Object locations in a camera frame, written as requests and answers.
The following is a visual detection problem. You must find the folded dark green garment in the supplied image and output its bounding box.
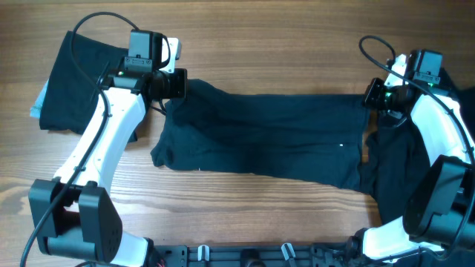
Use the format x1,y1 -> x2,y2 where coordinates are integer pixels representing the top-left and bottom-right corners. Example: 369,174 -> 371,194
39,31 -> 128,134

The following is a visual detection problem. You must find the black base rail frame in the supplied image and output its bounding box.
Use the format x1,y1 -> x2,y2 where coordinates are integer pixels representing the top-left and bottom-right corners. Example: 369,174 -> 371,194
144,243 -> 375,267

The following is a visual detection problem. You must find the left black cable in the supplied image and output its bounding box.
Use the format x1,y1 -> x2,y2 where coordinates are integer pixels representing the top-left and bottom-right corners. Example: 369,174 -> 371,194
19,11 -> 171,267

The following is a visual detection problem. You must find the black cable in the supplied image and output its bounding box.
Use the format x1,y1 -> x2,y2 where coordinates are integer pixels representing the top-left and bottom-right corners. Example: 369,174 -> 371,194
19,11 -> 171,267
358,35 -> 475,260

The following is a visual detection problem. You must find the dark green t-shirt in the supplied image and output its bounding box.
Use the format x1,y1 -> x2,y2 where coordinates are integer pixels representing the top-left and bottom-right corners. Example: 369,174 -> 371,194
151,79 -> 369,191

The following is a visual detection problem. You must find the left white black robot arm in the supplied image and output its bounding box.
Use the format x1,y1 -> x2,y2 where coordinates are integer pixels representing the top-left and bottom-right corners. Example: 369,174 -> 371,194
28,30 -> 188,266

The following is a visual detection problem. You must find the white folded cloth underneath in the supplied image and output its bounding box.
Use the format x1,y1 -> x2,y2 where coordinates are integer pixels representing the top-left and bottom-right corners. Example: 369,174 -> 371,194
30,80 -> 48,119

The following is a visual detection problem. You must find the pile of dark clothes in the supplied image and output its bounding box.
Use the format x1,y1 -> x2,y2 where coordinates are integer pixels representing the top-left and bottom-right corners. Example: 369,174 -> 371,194
358,68 -> 475,267

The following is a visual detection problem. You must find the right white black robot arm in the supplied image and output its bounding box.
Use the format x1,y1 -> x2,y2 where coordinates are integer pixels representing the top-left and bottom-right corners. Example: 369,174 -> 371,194
344,50 -> 474,266

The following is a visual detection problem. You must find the right black cable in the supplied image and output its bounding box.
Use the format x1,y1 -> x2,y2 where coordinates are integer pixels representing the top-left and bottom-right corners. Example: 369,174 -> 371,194
358,35 -> 475,260

